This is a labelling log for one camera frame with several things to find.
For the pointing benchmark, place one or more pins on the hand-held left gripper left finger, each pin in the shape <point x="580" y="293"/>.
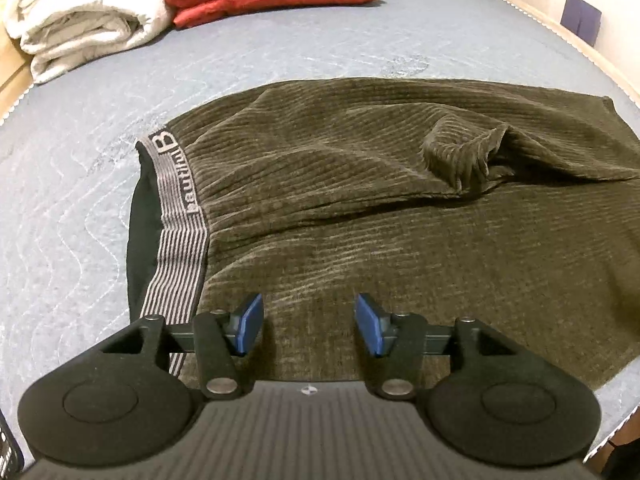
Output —
<point x="247" y="322"/>

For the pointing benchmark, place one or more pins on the folded white blanket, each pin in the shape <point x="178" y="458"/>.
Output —
<point x="85" y="15"/>

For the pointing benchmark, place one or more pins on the black ribbed object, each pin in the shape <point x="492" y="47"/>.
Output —
<point x="9" y="445"/>

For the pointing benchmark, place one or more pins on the purple paper sheet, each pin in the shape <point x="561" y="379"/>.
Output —
<point x="580" y="17"/>

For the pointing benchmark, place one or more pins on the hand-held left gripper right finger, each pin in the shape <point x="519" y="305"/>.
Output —
<point x="367" y="322"/>

